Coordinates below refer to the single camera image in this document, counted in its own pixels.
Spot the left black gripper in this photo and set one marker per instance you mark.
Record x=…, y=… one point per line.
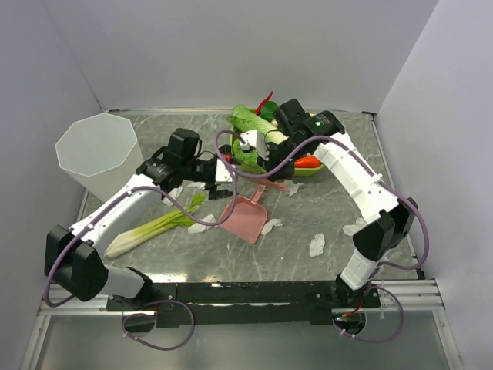
x=214, y=194

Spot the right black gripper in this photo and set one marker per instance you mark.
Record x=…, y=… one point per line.
x=283, y=173

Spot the pink hand brush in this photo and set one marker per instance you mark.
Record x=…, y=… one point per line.
x=276, y=185

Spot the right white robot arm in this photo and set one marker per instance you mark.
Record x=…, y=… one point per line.
x=388, y=218

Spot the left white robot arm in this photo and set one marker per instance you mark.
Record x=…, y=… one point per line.
x=73, y=256

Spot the paper scrap behind celery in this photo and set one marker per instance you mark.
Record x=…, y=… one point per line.
x=196, y=185

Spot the orange carrot toy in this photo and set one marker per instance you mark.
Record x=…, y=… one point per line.
x=307, y=162

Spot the dark green leafy vegetable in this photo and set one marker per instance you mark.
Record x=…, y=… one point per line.
x=267, y=111

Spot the paper scrap above celery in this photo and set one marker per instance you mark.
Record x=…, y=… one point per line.
x=173, y=195

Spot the paper scrap left of dustpan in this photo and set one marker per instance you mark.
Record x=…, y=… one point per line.
x=199, y=228

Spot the green plastic tray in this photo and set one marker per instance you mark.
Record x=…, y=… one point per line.
x=298, y=172

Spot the celery stalk toy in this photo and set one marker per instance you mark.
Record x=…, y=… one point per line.
x=130, y=239

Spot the pink plastic dustpan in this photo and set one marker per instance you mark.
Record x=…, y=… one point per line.
x=245, y=216

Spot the red chili pepper toy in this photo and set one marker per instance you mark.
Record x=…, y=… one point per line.
x=265, y=102

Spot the front green lettuce head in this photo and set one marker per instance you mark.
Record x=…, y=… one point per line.
x=247, y=160

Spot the long green romaine lettuce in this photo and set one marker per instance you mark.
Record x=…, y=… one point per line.
x=243, y=119

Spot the paper scrap near tray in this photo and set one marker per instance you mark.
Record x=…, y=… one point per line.
x=292, y=188

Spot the paper scrap beside dustpan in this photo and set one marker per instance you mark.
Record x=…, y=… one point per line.
x=271, y=224

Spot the paper scrap right side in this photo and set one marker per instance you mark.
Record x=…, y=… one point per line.
x=352, y=229

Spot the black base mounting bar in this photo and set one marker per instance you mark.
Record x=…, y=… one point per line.
x=264, y=302

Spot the translucent white trash bin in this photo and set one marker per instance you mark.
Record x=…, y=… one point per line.
x=101, y=153

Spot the paper scrap front centre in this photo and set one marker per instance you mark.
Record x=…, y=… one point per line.
x=316, y=247

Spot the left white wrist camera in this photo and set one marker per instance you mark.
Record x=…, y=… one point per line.
x=225, y=171

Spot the aluminium frame rail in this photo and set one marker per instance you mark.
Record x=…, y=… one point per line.
x=406, y=295

